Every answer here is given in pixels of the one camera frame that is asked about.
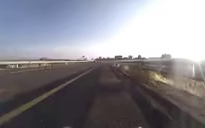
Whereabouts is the row of distant trees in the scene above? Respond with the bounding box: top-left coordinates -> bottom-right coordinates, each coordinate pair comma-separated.
94,54 -> 148,62

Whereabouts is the grey asphalt road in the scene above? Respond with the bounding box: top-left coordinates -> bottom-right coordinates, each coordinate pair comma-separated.
0,62 -> 164,128

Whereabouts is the distant building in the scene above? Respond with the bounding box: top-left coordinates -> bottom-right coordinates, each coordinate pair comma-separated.
161,53 -> 173,60

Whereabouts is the grey guardrail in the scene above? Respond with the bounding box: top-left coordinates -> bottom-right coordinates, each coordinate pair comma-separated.
0,59 -> 91,70

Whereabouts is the yellow painted line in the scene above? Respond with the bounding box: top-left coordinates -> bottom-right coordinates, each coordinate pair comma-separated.
0,65 -> 98,127

